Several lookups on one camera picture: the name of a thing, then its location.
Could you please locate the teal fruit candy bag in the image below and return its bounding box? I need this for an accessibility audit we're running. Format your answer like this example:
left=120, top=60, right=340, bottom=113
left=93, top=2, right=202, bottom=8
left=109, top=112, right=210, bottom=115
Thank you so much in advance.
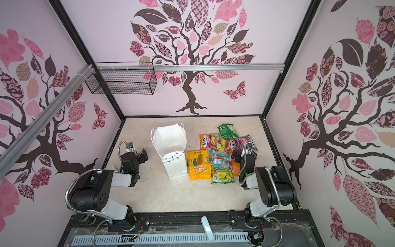
left=209, top=150, right=231, bottom=169

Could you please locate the white paper gift bag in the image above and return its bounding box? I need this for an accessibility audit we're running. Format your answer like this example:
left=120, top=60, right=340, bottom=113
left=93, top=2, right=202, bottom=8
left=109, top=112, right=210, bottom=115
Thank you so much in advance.
left=150, top=123, right=188, bottom=180

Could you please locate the yellow gummy snack bag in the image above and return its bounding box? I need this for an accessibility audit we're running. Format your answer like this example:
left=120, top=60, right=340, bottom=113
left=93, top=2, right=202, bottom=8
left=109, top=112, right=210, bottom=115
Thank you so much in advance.
left=187, top=150, right=211, bottom=181

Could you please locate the green lemon candy bag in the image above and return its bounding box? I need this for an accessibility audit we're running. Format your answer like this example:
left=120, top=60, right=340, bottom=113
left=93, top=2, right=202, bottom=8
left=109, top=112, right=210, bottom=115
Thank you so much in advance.
left=211, top=165, right=235, bottom=184

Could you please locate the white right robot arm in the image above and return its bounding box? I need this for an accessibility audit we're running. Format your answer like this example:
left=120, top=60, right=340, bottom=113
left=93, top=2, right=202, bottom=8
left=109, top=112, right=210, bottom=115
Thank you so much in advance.
left=231, top=143, right=297, bottom=218

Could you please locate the orange flat snack packet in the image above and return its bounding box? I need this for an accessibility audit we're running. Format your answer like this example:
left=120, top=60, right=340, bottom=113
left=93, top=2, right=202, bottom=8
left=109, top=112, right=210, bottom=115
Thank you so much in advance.
left=230, top=159, right=241, bottom=177

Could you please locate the purple candy packet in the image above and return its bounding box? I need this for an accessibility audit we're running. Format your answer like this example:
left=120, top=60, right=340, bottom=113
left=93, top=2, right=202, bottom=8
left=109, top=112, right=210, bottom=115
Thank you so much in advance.
left=235, top=135, right=258, bottom=152

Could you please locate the yellow pink candy packet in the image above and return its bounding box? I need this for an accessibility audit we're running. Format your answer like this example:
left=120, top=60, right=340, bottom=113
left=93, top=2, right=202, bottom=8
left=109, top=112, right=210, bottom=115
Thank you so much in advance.
left=217, top=136, right=235, bottom=152

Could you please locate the green small snack packet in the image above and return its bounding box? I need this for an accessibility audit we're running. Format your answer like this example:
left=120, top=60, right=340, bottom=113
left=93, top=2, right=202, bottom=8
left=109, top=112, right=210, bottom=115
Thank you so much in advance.
left=218, top=123, right=239, bottom=139

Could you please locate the orange skittles style packet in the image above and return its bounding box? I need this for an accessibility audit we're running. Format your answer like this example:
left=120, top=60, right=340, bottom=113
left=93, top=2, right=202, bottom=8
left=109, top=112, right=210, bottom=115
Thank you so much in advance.
left=200, top=133, right=220, bottom=150

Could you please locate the white handle on base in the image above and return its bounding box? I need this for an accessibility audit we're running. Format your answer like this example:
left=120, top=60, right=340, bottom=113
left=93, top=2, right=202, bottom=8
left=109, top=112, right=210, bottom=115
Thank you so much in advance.
left=201, top=216, right=215, bottom=242

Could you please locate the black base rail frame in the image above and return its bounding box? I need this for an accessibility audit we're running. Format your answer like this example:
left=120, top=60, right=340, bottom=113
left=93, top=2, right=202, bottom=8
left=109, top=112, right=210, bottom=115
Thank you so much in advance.
left=59, top=210, right=324, bottom=247

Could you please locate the black wire mesh basket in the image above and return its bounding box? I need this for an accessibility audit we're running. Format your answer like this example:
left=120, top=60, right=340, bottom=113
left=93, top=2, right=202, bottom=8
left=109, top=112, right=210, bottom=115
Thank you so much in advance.
left=85, top=62, right=157, bottom=95

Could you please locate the white slotted cable duct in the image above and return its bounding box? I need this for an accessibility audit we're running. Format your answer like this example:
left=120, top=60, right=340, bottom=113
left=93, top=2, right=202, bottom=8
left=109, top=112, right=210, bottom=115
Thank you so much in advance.
left=65, top=232, right=250, bottom=247

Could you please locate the aluminium rail back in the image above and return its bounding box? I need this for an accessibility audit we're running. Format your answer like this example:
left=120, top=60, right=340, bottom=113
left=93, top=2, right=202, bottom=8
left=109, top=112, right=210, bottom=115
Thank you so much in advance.
left=97, top=63, right=285, bottom=72

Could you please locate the aluminium rail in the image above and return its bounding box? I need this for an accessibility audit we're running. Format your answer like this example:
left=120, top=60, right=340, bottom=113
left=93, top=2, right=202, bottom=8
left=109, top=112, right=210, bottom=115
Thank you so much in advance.
left=1, top=65, right=94, bottom=177
left=97, top=63, right=285, bottom=72

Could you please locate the aluminium rail left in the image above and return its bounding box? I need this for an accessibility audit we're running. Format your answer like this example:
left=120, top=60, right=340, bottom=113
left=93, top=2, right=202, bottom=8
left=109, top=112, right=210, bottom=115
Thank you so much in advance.
left=1, top=65, right=94, bottom=177

